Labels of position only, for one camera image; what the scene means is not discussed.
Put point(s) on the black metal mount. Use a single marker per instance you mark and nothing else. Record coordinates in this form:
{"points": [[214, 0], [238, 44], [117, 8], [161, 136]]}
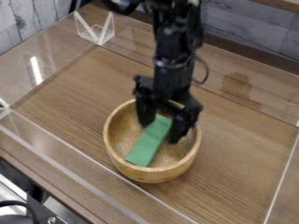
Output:
{"points": [[44, 215]]}

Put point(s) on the clear acrylic corner bracket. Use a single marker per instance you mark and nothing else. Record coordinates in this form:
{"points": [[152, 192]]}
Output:
{"points": [[94, 33]]}

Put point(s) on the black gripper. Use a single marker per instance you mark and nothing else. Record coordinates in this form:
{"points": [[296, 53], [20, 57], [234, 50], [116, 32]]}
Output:
{"points": [[165, 91]]}

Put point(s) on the clear acrylic enclosure wall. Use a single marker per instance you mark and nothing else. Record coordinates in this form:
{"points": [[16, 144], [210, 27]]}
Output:
{"points": [[64, 83]]}

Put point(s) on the green rectangular block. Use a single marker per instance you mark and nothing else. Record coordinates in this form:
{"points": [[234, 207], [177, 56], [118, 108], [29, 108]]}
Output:
{"points": [[146, 144]]}

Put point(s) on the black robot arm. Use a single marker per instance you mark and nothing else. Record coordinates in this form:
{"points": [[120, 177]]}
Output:
{"points": [[177, 31]]}

